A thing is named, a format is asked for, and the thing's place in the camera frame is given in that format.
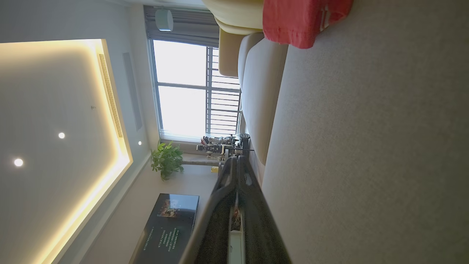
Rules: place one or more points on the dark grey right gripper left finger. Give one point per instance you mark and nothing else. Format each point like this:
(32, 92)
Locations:
(214, 227)

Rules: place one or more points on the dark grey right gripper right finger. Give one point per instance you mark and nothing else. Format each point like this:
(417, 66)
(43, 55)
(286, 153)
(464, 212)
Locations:
(260, 234)

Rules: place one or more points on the red jersey with black lettering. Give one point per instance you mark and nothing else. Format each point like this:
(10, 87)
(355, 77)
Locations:
(293, 22)

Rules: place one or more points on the black flat screen television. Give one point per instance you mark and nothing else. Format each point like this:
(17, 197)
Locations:
(168, 234)

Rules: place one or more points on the white black standing robot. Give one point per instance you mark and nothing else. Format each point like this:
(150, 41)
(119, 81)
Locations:
(216, 145)

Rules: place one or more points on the green potted plant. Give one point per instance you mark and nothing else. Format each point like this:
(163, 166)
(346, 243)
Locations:
(166, 159)

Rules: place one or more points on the grey fabric sofa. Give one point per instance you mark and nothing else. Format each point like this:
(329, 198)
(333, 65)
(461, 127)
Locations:
(366, 146)

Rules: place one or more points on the large window with railing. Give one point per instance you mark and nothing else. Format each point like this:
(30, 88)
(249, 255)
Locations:
(179, 91)

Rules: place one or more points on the grey ceiling panel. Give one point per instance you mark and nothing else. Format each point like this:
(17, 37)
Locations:
(132, 91)

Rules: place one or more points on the long ceiling air vent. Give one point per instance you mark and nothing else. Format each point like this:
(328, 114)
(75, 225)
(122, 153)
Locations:
(110, 95)

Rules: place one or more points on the beige yellow cushion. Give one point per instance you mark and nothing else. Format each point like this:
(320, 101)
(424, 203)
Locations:
(238, 13)
(229, 55)

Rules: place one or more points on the grey roller blind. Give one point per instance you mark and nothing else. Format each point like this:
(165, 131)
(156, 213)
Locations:
(190, 29)

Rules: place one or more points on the white cylinder wall device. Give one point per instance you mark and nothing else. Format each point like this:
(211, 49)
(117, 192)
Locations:
(163, 20)

